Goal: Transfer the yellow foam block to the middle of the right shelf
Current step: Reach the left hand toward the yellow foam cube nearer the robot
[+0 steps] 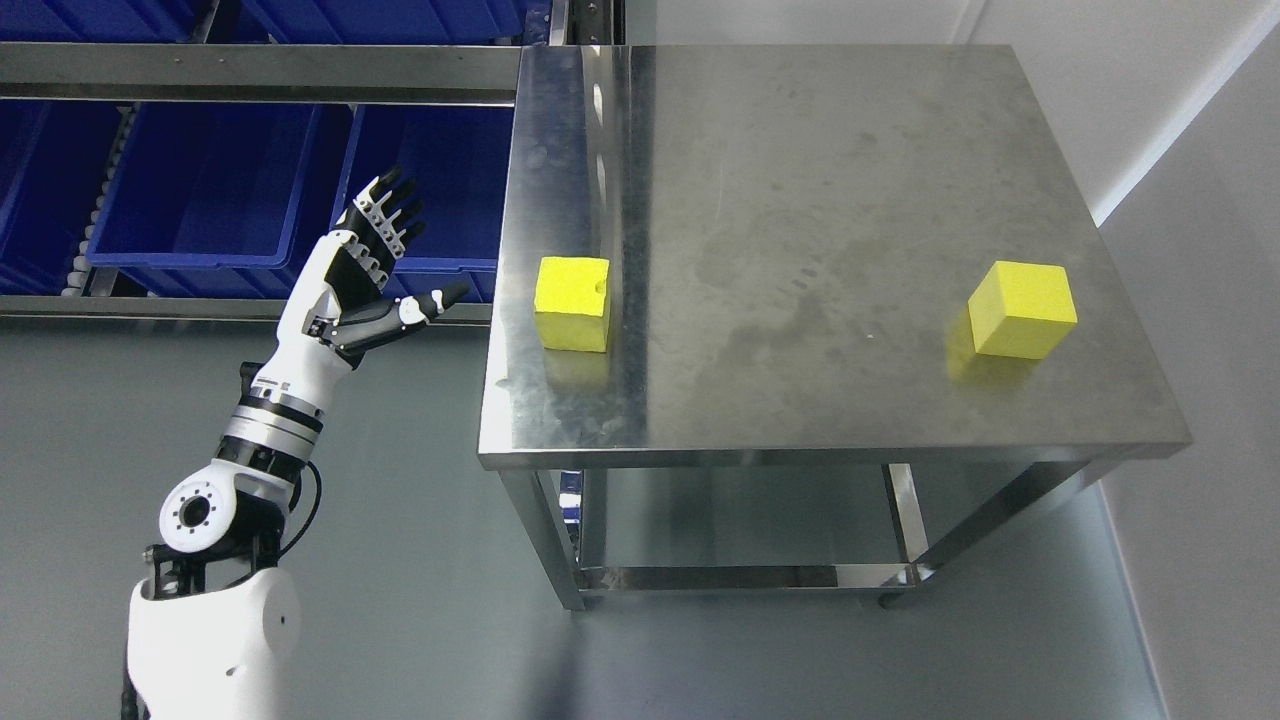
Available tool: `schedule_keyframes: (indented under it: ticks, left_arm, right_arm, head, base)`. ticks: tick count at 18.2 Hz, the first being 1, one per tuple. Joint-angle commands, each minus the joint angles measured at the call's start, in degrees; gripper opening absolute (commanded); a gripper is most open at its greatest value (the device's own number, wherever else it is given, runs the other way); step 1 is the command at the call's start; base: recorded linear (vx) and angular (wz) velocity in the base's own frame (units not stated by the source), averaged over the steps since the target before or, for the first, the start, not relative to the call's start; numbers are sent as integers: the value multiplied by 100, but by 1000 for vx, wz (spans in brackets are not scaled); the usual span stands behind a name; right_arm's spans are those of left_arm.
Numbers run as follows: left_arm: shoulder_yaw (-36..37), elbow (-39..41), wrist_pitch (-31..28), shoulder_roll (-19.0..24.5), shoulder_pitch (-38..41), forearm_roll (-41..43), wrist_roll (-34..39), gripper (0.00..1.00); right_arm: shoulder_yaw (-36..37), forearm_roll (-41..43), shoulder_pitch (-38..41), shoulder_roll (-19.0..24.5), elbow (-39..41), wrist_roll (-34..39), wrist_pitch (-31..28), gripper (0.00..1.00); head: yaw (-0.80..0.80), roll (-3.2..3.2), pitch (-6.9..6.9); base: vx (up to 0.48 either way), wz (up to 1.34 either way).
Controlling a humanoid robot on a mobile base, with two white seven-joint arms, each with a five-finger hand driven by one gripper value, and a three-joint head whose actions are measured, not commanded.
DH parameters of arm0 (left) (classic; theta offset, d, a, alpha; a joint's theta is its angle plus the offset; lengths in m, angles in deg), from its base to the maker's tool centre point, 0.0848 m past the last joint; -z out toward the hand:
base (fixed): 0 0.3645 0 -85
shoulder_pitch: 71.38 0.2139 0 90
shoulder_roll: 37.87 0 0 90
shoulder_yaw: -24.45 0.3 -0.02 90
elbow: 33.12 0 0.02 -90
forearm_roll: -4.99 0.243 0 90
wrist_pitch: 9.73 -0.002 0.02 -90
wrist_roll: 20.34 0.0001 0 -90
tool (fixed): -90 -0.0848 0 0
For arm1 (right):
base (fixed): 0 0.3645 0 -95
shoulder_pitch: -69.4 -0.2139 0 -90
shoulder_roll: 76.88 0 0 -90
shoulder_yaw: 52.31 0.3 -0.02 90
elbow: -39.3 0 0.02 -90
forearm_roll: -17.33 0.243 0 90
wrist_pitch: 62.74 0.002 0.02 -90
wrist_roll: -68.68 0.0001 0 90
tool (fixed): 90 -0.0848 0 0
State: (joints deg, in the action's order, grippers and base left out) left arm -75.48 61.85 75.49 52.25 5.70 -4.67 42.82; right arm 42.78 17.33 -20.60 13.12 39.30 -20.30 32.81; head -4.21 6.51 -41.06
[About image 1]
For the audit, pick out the blue plastic bin upper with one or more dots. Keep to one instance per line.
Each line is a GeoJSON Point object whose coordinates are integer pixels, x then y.
{"type": "Point", "coordinates": [389, 22]}
{"type": "Point", "coordinates": [88, 22]}

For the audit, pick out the metal roller shelf rack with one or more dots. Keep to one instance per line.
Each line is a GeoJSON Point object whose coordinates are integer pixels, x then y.
{"type": "Point", "coordinates": [200, 72]}

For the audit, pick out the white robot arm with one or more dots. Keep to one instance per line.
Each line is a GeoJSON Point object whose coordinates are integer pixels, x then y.
{"type": "Point", "coordinates": [213, 626]}

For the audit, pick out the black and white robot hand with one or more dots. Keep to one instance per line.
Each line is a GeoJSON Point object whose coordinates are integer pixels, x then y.
{"type": "Point", "coordinates": [337, 310]}

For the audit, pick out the yellow foam block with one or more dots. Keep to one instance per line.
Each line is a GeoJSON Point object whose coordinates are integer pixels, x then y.
{"type": "Point", "coordinates": [1021, 310]}
{"type": "Point", "coordinates": [572, 304]}

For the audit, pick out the stainless steel table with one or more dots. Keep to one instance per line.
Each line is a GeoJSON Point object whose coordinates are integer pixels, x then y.
{"type": "Point", "coordinates": [794, 231]}

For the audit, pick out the blue plastic bin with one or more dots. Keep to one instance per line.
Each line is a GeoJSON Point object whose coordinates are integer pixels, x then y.
{"type": "Point", "coordinates": [53, 159]}
{"type": "Point", "coordinates": [389, 22]}
{"type": "Point", "coordinates": [88, 22]}
{"type": "Point", "coordinates": [459, 158]}
{"type": "Point", "coordinates": [220, 200]}

